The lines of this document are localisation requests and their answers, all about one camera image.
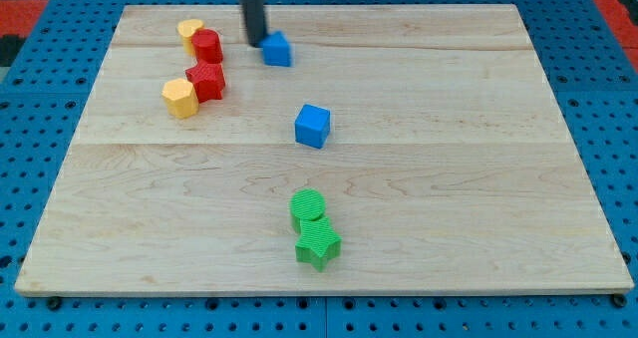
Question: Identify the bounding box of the red cylinder block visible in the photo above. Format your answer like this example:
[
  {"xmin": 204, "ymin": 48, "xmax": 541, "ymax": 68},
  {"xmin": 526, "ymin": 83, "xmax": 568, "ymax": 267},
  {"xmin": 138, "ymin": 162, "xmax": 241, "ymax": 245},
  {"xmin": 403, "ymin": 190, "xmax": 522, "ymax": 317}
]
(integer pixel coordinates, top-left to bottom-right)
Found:
[{"xmin": 191, "ymin": 29, "xmax": 223, "ymax": 64}]

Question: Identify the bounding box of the yellow heart block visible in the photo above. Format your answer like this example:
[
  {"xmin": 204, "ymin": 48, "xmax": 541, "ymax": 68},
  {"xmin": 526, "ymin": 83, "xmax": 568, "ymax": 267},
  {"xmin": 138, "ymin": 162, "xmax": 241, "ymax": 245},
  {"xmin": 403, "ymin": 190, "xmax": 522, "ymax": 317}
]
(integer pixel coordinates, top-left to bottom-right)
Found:
[{"xmin": 176, "ymin": 19, "xmax": 204, "ymax": 56}]

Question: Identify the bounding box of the blue triangle block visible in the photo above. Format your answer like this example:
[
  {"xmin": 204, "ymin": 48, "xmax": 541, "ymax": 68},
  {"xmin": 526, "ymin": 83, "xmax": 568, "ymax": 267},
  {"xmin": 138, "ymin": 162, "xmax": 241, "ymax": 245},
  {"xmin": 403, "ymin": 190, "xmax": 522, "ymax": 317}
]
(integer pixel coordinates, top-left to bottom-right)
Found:
[{"xmin": 260, "ymin": 31, "xmax": 292, "ymax": 67}]

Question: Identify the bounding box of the green cylinder block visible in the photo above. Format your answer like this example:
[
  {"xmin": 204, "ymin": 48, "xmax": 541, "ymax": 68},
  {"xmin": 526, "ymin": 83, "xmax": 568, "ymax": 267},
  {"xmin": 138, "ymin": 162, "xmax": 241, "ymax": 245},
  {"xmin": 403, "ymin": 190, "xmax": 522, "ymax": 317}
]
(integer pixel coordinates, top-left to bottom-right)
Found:
[{"xmin": 289, "ymin": 188, "xmax": 326, "ymax": 233}]

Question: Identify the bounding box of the blue cube block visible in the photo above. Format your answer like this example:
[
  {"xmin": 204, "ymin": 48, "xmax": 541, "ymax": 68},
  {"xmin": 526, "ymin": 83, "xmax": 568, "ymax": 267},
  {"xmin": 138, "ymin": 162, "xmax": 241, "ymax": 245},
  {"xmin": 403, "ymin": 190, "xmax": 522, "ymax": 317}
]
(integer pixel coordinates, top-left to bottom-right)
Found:
[{"xmin": 294, "ymin": 104, "xmax": 331, "ymax": 149}]

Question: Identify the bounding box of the wooden board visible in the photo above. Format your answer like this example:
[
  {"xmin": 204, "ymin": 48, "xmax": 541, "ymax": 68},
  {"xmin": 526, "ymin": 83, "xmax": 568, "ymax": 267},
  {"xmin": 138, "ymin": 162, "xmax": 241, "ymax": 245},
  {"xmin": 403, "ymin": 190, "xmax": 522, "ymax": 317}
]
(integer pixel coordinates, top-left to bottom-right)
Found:
[{"xmin": 15, "ymin": 4, "xmax": 634, "ymax": 297}]

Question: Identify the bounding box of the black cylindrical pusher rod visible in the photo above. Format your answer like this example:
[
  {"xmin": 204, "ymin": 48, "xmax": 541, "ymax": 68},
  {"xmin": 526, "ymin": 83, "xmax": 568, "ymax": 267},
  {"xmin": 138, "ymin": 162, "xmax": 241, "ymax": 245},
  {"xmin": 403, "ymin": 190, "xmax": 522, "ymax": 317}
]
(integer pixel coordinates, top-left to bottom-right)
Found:
[{"xmin": 239, "ymin": 0, "xmax": 268, "ymax": 47}]

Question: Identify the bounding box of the red star block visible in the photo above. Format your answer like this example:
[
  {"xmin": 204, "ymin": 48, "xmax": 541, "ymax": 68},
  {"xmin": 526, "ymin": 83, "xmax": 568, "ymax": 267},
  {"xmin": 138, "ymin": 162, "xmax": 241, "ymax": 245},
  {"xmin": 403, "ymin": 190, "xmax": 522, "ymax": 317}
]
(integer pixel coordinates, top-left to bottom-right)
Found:
[{"xmin": 185, "ymin": 61, "xmax": 225, "ymax": 103}]

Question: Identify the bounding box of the green star block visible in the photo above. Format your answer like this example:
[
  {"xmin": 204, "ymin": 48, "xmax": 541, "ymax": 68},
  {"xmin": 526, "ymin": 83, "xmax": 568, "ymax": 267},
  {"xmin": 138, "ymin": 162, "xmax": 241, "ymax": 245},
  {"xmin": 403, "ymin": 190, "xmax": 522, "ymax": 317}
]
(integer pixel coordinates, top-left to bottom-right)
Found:
[{"xmin": 295, "ymin": 216, "xmax": 342, "ymax": 272}]

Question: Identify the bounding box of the yellow hexagon block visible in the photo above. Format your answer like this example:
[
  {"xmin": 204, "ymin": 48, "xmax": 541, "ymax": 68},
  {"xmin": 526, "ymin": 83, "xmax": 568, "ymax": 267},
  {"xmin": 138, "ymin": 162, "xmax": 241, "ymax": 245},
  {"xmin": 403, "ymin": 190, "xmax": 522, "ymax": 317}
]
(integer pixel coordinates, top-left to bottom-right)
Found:
[{"xmin": 161, "ymin": 78, "xmax": 199, "ymax": 119}]

